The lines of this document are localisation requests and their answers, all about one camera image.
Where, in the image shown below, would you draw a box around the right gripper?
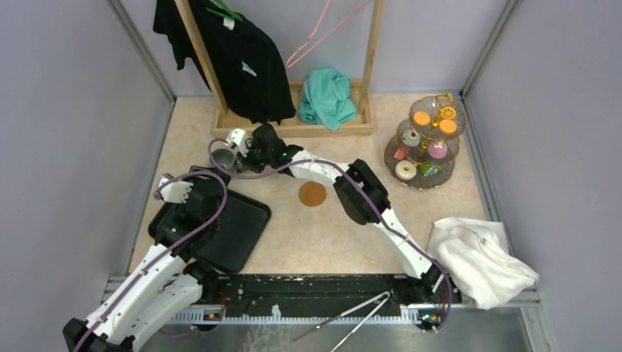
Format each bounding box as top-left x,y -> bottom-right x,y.
235,140 -> 272,175

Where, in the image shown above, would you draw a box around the grey-blue ceramic mug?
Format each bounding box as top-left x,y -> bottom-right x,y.
210,148 -> 239,174

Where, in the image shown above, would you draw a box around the black baking tray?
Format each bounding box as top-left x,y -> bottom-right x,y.
147,167 -> 272,274

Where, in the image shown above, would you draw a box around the wooden coaster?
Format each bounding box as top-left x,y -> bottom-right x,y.
298,182 -> 327,208

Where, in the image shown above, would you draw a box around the red cake slice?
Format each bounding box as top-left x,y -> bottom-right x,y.
392,148 -> 406,161

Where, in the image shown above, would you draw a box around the white glazed donut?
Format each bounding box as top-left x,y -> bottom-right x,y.
394,160 -> 417,181

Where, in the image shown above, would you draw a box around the three-tier glass stand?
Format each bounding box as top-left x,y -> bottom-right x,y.
384,92 -> 467,190

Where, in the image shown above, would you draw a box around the orange biscuit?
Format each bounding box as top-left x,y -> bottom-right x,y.
412,111 -> 431,126

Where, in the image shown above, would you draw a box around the green cake slice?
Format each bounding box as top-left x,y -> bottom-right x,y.
419,165 -> 442,177

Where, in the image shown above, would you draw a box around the pink cupcake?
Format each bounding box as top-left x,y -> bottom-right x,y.
428,141 -> 449,159

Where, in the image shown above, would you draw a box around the metal tongs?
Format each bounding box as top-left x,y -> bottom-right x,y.
292,290 -> 391,351

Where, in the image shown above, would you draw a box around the white towel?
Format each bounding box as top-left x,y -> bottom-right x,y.
428,217 -> 540,310

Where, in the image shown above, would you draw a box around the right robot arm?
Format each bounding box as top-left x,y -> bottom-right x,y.
227,125 -> 453,302

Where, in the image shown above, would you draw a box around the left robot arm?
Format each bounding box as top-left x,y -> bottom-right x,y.
62,168 -> 230,351

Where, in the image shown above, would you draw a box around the black t-shirt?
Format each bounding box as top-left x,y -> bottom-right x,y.
153,0 -> 297,126

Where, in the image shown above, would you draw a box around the teal cloth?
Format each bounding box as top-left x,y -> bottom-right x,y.
298,68 -> 357,131

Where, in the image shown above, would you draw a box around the pink hanger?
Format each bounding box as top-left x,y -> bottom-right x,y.
285,0 -> 375,69

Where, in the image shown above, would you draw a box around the wooden clothes rack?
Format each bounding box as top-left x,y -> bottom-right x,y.
175,1 -> 384,138

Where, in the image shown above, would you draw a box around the green hanger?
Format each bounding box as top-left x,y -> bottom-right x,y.
205,0 -> 243,21

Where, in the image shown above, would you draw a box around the orange macaron on stand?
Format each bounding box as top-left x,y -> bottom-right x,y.
439,119 -> 458,135

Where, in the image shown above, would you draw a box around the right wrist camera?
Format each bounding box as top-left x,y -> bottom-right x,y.
225,128 -> 252,157

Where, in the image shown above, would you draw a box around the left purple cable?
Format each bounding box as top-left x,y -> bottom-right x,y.
73,169 -> 228,352

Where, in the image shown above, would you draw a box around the purple cable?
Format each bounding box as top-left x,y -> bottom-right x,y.
73,169 -> 228,352
208,138 -> 454,334

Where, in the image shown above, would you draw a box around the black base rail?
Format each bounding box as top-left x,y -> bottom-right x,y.
198,274 -> 462,318

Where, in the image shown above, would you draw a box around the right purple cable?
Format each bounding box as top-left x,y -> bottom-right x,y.
208,138 -> 454,334

